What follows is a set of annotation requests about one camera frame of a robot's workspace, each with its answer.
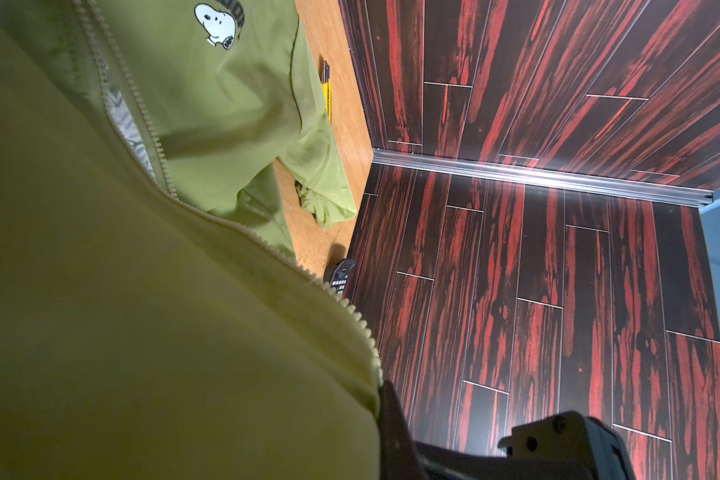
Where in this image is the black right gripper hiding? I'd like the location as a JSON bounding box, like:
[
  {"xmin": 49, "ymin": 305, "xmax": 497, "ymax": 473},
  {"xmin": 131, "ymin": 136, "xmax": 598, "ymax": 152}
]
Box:
[{"xmin": 416, "ymin": 411, "xmax": 636, "ymax": 479}]

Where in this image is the black desk calculator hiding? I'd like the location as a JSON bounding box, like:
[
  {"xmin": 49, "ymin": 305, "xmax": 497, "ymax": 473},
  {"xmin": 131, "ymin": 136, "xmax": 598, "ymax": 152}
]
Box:
[{"xmin": 324, "ymin": 258, "xmax": 357, "ymax": 295}]

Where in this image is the green zip jacket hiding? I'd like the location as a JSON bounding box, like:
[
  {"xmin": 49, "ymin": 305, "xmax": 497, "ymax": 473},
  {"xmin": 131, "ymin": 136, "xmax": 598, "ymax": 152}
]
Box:
[{"xmin": 0, "ymin": 1, "xmax": 381, "ymax": 479}]

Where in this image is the aluminium corner post right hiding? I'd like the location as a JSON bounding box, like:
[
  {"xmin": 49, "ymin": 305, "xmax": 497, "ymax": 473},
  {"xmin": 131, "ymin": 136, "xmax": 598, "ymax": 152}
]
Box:
[{"xmin": 373, "ymin": 149, "xmax": 714, "ymax": 208}]

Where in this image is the yellow black utility knife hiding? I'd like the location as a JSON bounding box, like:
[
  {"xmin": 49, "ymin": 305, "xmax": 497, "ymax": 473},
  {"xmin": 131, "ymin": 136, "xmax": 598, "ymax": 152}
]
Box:
[{"xmin": 320, "ymin": 57, "xmax": 333, "ymax": 122}]

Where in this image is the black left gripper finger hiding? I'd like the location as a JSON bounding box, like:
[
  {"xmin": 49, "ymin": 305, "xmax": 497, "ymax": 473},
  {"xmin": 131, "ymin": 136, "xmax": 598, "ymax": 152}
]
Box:
[{"xmin": 377, "ymin": 381, "xmax": 429, "ymax": 480}]

